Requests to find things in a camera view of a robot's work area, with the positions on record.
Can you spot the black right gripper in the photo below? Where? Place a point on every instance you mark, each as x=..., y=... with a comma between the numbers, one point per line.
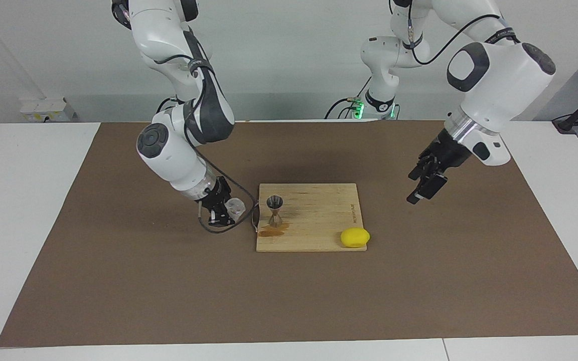
x=216, y=195

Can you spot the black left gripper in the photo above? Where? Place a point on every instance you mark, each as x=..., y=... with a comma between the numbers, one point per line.
x=442, y=153

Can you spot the clear glass cup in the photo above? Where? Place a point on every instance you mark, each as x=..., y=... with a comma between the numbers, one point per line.
x=238, y=206

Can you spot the steel double jigger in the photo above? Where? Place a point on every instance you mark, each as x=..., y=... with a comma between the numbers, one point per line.
x=275, y=202

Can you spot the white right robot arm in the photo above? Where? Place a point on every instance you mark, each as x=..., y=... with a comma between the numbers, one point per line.
x=168, y=150

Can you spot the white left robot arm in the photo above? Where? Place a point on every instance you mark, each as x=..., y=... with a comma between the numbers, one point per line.
x=499, y=80

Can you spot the yellow lemon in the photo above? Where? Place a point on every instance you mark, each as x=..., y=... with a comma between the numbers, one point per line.
x=354, y=237

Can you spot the brown table mat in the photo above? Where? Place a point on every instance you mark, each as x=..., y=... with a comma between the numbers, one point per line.
x=168, y=291

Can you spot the wooden cutting board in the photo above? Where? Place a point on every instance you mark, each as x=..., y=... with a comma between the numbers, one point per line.
x=319, y=210

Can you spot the white wall socket box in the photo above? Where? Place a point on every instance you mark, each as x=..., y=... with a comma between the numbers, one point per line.
x=43, y=109

